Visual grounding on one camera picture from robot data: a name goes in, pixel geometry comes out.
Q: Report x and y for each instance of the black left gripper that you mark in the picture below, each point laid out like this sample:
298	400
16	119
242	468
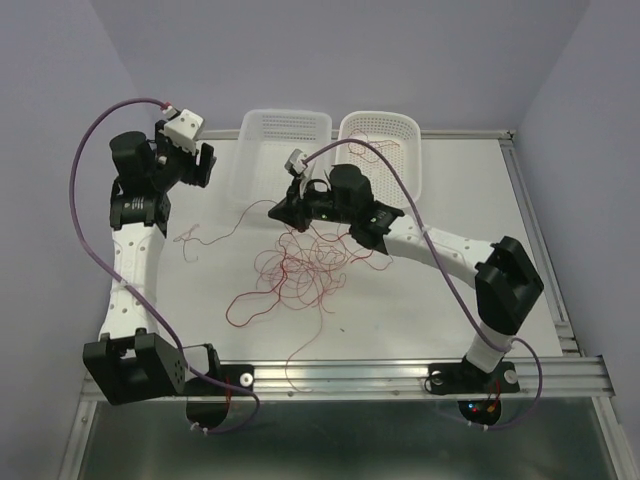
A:
163	143

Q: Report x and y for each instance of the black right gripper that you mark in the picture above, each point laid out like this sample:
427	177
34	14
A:
293	215

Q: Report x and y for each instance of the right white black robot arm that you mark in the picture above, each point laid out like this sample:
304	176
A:
506	283

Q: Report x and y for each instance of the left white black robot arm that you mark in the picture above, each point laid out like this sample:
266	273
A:
130	361

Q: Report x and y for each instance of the translucent white perforated basket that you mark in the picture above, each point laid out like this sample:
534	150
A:
266	140

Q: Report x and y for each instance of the white perforated plastic basket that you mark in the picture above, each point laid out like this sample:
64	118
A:
398	138

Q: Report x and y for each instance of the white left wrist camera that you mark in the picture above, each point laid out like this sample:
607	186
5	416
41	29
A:
182	128

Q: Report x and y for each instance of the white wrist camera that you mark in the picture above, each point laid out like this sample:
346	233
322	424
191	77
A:
182	128
296	166

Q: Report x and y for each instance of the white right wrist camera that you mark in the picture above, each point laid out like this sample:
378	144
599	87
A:
296	166

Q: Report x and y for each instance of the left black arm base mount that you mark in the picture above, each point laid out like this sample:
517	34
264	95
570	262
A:
204	358

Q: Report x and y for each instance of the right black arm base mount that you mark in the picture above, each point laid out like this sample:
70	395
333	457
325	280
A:
458	378

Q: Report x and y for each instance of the aluminium right side rail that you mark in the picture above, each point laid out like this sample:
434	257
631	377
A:
564	330

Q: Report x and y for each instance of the aluminium rail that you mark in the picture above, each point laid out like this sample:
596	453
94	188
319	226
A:
550	377
564	330

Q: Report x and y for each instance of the aluminium front rail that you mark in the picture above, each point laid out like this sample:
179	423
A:
550	377

